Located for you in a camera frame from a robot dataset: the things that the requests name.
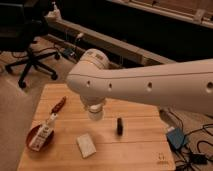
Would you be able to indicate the power strip with cables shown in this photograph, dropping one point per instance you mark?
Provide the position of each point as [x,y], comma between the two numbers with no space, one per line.
[70,53]

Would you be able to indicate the white spray bottle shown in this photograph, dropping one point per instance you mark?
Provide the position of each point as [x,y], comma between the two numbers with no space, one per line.
[55,13]

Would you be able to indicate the white labelled tube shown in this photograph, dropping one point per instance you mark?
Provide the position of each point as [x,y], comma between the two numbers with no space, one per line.
[43,133]

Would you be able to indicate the black eraser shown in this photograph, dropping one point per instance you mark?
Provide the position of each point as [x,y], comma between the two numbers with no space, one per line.
[119,126]

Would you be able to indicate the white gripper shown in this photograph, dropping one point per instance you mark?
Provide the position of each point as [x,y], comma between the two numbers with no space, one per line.
[93,104]

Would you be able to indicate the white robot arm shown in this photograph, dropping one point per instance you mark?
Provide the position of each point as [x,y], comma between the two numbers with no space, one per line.
[186,86]

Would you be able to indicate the red handled tool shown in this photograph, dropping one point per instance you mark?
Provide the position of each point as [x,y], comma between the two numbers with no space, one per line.
[59,105]

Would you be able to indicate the black office chair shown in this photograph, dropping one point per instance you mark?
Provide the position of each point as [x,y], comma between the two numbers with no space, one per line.
[21,21]

